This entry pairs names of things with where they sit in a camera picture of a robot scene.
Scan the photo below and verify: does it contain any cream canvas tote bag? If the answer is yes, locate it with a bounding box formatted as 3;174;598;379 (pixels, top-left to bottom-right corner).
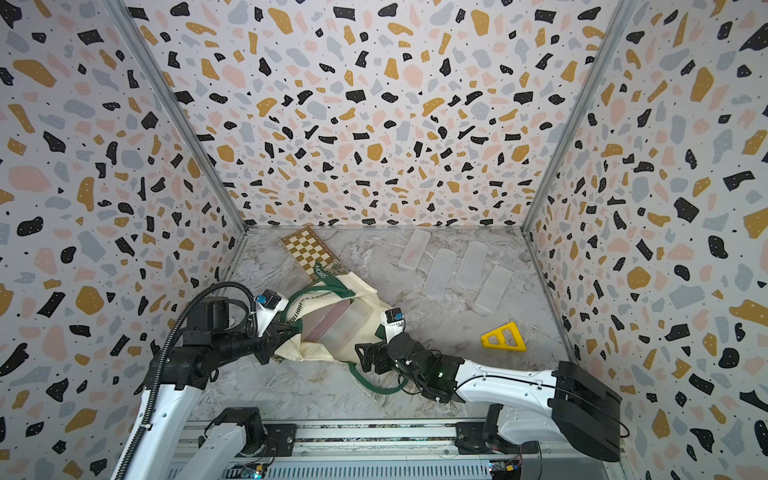
275;263;409;395

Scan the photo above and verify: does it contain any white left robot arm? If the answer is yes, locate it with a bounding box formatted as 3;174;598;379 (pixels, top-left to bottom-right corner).
112;334;298;479

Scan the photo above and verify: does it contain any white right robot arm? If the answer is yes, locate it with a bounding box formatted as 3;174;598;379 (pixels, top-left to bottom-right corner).
350;332;624;462

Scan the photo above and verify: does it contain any pink translucent case in bag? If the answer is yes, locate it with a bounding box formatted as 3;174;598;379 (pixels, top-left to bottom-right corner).
302;299;373;359

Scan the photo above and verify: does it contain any yellow triangular plastic piece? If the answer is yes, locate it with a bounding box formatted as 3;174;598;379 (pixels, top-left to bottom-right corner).
480;322;527;352

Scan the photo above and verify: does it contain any wooden chess board box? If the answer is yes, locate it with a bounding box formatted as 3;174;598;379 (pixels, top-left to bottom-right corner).
281;226;348;282

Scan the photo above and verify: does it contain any black corrugated cable conduit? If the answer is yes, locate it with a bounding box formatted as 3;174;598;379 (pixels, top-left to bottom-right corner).
113;281;259;480

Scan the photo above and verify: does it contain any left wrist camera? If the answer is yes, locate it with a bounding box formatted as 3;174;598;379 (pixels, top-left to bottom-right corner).
255;289;289;337

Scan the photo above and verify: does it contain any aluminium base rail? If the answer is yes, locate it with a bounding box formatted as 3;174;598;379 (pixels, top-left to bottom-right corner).
208;418;632;479

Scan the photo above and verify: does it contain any aluminium corner post left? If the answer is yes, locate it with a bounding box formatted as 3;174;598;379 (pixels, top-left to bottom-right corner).
98;0;247;232

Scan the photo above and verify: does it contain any aluminium corner post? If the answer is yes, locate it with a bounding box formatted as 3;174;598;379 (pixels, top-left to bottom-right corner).
98;0;247;232
520;0;637;234

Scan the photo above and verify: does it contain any aluminium corner post right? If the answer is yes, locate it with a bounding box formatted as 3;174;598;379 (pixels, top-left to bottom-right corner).
520;0;637;234

